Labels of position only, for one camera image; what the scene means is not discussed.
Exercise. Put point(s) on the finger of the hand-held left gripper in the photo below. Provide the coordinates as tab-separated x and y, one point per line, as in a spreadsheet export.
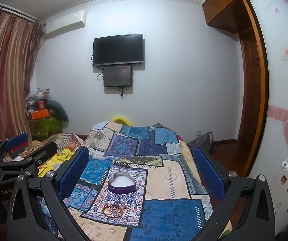
17	139
45	152

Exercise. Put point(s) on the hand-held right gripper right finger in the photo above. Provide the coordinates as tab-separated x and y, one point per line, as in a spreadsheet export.
209	173

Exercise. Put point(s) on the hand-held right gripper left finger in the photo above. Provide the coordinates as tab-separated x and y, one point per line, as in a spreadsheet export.
73	170

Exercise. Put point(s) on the purple heart-shaped tin box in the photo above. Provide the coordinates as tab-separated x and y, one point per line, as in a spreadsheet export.
121	190

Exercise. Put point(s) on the pile of gold jewelry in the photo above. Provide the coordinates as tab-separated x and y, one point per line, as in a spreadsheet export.
113	207

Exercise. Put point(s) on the yellow cloth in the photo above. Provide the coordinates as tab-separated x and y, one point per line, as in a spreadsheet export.
53	159

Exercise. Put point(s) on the red box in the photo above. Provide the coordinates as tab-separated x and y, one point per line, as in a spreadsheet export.
18	153

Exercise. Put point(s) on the green cloth-covered cabinet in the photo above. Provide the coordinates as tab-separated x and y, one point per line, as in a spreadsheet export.
45	128

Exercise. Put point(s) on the orange patterned quilt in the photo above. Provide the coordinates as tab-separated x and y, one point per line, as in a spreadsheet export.
66	140

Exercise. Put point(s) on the orange box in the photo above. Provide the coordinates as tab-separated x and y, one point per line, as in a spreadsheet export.
40	114

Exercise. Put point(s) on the blue patchwork blanket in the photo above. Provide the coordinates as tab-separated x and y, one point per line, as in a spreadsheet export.
171	160

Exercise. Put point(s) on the dark green bag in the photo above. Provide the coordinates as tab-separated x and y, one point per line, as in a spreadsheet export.
58	110

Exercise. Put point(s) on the pile of toys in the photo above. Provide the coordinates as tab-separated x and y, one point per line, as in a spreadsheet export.
37	99

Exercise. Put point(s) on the red striped curtain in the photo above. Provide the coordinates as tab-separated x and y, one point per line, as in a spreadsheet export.
6	75

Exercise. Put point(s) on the yellow plastic object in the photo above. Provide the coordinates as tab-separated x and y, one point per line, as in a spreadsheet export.
120	118

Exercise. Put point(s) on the white appliance with stickers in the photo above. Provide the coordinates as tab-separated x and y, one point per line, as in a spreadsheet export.
286	193

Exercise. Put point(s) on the wooden wardrobe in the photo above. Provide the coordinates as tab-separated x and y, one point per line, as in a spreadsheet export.
254	93

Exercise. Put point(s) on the small black monitor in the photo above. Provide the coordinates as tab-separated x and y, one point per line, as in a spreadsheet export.
117	76

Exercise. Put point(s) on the white heart-print sliding door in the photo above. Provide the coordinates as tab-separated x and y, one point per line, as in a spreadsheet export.
281	85

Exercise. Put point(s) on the white air conditioner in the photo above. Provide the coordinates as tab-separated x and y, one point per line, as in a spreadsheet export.
66	25

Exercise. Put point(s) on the black wall television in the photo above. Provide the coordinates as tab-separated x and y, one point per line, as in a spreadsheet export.
118	50

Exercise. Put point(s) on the curtain rail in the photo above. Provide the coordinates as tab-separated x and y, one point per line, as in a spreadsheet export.
13	9

